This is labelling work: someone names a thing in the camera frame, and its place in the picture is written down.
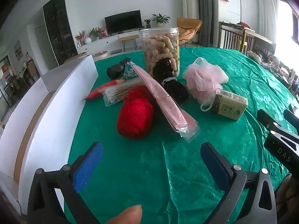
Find clear jar of snack sticks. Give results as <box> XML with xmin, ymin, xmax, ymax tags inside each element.
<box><xmin>140</xmin><ymin>27</ymin><xmax>181</xmax><ymax>78</ymax></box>

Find black television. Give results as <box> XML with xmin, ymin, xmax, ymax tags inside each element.
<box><xmin>104</xmin><ymin>10</ymin><xmax>143</xmax><ymax>35</ymax></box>

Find wooden railing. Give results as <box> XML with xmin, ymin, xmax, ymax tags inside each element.
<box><xmin>220</xmin><ymin>21</ymin><xmax>276</xmax><ymax>56</ymax></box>

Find white standing air conditioner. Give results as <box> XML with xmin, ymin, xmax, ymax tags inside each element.
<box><xmin>181</xmin><ymin>0</ymin><xmax>199</xmax><ymax>20</ymax></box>

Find pink face mask pack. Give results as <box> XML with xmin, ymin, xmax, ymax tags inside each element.
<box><xmin>130</xmin><ymin>63</ymin><xmax>201</xmax><ymax>143</ymax></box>

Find white cardboard box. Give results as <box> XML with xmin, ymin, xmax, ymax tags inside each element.
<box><xmin>0</xmin><ymin>54</ymin><xmax>99</xmax><ymax>215</ymax></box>

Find cotton swab pack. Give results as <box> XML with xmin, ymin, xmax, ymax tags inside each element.
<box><xmin>103</xmin><ymin>78</ymin><xmax>144</xmax><ymax>107</ymax></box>

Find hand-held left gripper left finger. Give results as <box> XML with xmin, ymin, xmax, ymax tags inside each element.
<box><xmin>27</xmin><ymin>142</ymin><xmax>104</xmax><ymax>224</ymax></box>

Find green tablecloth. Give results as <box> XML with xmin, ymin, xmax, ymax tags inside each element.
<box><xmin>64</xmin><ymin>47</ymin><xmax>296</xmax><ymax>224</ymax></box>

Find framed wall picture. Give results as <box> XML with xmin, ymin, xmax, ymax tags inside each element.
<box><xmin>13</xmin><ymin>40</ymin><xmax>23</xmax><ymax>61</ymax></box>

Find large green potted plant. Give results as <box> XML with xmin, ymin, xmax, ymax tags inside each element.
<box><xmin>151</xmin><ymin>13</ymin><xmax>171</xmax><ymax>27</ymax></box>

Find orange lounge chair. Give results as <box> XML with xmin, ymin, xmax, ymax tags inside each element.
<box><xmin>177</xmin><ymin>17</ymin><xmax>203</xmax><ymax>47</ymax></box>

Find white television cabinet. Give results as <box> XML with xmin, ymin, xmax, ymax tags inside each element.
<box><xmin>77</xmin><ymin>29</ymin><xmax>143</xmax><ymax>55</ymax></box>

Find teal patterned cloth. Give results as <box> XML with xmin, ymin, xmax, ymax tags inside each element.
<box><xmin>123</xmin><ymin>63</ymin><xmax>139</xmax><ymax>81</ymax></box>

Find person's left hand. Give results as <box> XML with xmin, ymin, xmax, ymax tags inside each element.
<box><xmin>103</xmin><ymin>204</ymin><xmax>143</xmax><ymax>224</ymax></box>

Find white door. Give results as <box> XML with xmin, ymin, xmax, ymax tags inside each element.
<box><xmin>35</xmin><ymin>26</ymin><xmax>59</xmax><ymax>71</ymax></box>

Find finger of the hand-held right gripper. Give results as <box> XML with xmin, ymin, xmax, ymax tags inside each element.
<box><xmin>257</xmin><ymin>109</ymin><xmax>299</xmax><ymax>141</ymax></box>
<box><xmin>283</xmin><ymin>110</ymin><xmax>299</xmax><ymax>129</ymax></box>

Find white sheer curtain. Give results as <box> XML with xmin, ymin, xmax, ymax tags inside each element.
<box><xmin>256</xmin><ymin>0</ymin><xmax>281</xmax><ymax>45</ymax></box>

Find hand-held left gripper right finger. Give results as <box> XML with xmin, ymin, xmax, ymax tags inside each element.
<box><xmin>200</xmin><ymin>142</ymin><xmax>277</xmax><ymax>224</ymax></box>

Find pink bath loofah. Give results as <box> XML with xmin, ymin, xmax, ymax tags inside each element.
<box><xmin>183</xmin><ymin>57</ymin><xmax>229</xmax><ymax>112</ymax></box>

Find red flower bouquet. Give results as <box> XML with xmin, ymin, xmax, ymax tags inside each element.
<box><xmin>75</xmin><ymin>30</ymin><xmax>86</xmax><ymax>46</ymax></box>

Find red snack packet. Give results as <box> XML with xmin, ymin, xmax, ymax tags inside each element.
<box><xmin>84</xmin><ymin>79</ymin><xmax>125</xmax><ymax>101</ymax></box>

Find red yarn ball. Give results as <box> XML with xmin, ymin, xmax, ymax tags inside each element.
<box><xmin>117</xmin><ymin>85</ymin><xmax>156</xmax><ymax>139</ymax></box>

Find black display cabinet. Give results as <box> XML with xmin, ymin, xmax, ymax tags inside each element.
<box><xmin>43</xmin><ymin>0</ymin><xmax>78</xmax><ymax>66</ymax></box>

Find black bag roll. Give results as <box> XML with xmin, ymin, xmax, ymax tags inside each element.
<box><xmin>107</xmin><ymin>57</ymin><xmax>133</xmax><ymax>80</ymax></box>

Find wooden bench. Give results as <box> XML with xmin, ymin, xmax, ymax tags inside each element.
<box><xmin>117</xmin><ymin>35</ymin><xmax>140</xmax><ymax>51</ymax></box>

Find beige soap box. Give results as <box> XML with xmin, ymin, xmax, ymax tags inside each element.
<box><xmin>211</xmin><ymin>89</ymin><xmax>248</xmax><ymax>121</ymax></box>

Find bushy green potted plant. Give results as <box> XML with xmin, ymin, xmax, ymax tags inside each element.
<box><xmin>89</xmin><ymin>27</ymin><xmax>103</xmax><ymax>41</ymax></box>

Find grey curtain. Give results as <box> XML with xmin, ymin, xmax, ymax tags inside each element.
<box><xmin>195</xmin><ymin>0</ymin><xmax>219</xmax><ymax>47</ymax></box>

